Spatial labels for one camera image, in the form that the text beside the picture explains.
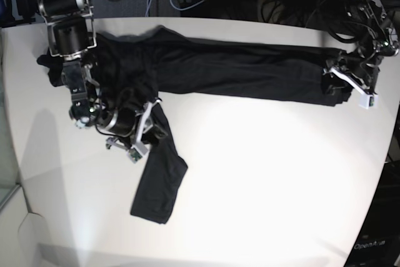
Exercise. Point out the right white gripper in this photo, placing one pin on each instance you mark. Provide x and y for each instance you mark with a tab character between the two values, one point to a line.
126	129

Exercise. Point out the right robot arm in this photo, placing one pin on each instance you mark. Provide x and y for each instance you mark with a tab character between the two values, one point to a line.
117	106

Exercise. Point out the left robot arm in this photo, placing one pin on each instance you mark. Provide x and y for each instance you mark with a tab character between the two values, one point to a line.
378	39

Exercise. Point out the black long-sleeve shirt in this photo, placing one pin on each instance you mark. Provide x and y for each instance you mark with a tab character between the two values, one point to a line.
182	65

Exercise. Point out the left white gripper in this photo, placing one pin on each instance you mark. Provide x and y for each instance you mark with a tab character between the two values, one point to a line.
355	73

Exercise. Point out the black OpenArm case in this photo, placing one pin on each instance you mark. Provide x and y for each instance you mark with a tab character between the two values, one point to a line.
378	241

